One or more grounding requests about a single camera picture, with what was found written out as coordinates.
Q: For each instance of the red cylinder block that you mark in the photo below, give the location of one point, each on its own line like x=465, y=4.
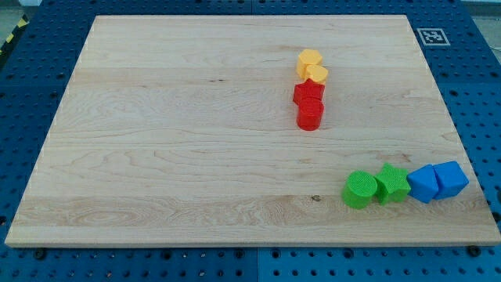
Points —
x=310, y=113

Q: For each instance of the wooden board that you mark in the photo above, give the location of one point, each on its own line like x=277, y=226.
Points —
x=181, y=131

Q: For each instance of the red star block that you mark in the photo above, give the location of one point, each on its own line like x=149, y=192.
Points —
x=308, y=89

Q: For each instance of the yellow heart block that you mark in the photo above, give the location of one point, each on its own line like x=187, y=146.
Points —
x=317, y=74

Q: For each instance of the yellow hexagon block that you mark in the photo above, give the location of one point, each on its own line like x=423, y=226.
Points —
x=306, y=58

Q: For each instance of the green cylinder block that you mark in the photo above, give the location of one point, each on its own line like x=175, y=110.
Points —
x=359, y=189

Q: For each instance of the green star block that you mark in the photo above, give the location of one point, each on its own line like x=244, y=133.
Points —
x=392, y=184

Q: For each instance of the blue triangular block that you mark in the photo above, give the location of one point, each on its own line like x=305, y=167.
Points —
x=423, y=184

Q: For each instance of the blue cube block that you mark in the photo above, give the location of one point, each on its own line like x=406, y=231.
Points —
x=451, y=179

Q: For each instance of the white fiducial marker tag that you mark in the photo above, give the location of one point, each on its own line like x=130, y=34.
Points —
x=432, y=36

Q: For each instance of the yellow black hazard tape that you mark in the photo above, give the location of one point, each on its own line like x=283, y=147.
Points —
x=14, y=36

